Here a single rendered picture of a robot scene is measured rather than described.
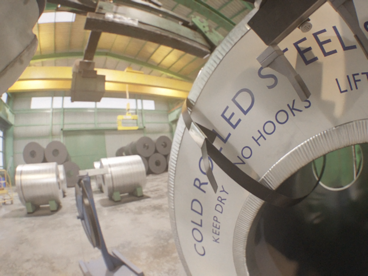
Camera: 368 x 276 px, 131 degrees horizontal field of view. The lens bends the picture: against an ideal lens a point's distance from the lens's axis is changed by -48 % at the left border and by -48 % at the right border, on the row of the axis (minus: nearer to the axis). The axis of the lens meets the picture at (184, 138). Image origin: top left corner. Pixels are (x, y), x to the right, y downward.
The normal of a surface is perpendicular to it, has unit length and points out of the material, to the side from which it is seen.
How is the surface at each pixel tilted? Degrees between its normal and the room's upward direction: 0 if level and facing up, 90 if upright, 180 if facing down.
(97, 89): 92
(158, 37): 180
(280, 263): 54
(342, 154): 90
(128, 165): 64
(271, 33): 114
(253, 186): 109
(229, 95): 90
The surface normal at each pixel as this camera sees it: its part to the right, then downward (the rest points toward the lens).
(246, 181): -0.56, 0.32
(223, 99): -0.78, 0.04
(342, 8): -0.76, 0.47
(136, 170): 0.57, -0.37
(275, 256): 0.47, -0.62
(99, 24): 0.15, 0.98
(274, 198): -0.25, 0.42
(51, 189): 0.62, 0.01
